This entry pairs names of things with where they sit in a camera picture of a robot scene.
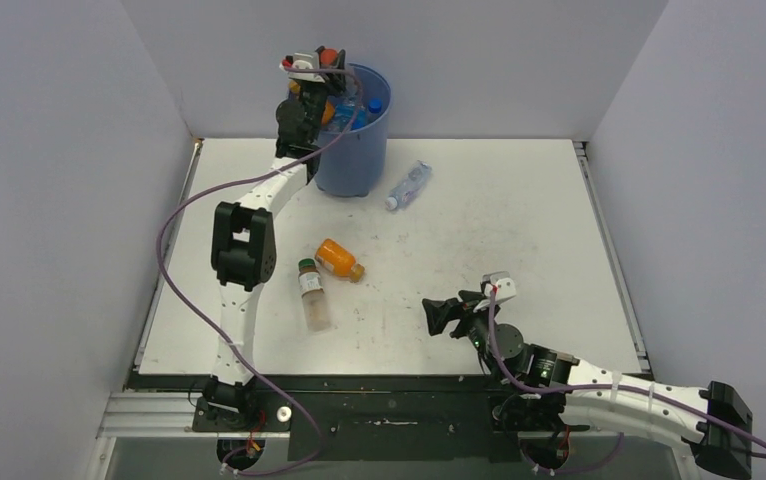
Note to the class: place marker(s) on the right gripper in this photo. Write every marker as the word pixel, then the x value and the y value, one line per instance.
pixel 439 312

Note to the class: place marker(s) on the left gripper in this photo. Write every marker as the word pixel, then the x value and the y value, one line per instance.
pixel 333 84

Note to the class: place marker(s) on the clear bottle red round logo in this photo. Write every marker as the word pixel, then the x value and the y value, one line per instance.
pixel 328 58

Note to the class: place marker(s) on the orange pineapple-label juice bottle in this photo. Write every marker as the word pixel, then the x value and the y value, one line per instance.
pixel 329 110

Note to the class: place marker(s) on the crushed blue-label water bottle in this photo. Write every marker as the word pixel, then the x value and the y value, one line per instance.
pixel 349 111

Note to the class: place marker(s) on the plain orange juice bottle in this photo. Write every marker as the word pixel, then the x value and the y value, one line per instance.
pixel 339 261

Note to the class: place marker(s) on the small clear water bottle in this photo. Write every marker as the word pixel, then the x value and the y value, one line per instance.
pixel 409 187

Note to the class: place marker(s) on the cloudy bottle green cap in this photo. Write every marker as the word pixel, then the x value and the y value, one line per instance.
pixel 313 296

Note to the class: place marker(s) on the Pepsi bottle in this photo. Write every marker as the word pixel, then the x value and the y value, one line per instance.
pixel 374 108

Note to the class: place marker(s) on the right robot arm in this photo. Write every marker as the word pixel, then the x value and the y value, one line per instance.
pixel 713 421

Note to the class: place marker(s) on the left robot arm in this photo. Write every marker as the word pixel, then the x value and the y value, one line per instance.
pixel 243 246

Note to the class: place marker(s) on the blue plastic bin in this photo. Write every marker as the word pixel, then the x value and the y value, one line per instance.
pixel 348 163

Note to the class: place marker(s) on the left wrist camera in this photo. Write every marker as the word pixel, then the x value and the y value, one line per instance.
pixel 305 66

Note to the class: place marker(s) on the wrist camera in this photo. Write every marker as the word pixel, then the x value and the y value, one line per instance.
pixel 305 66
pixel 497 288

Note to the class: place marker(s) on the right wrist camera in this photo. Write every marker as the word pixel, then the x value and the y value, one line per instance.
pixel 497 288

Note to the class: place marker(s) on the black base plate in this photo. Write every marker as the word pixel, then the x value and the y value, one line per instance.
pixel 387 418

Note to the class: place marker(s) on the aluminium rail frame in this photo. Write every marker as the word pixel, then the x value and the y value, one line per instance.
pixel 177 350

